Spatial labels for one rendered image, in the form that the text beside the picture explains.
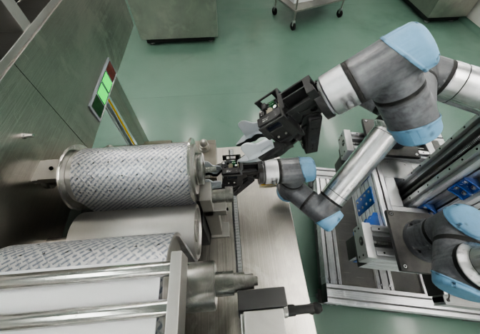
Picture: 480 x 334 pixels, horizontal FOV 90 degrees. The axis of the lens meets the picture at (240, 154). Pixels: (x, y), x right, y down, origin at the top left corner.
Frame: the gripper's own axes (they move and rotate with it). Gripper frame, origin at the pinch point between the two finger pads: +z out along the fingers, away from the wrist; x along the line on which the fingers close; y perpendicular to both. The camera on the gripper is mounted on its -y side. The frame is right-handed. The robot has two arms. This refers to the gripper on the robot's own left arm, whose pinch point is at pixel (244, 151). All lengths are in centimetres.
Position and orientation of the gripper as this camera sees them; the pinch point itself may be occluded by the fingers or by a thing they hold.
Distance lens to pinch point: 52.8
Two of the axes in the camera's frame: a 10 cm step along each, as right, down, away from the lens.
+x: 0.8, 8.2, -5.7
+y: -6.4, -4.0, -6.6
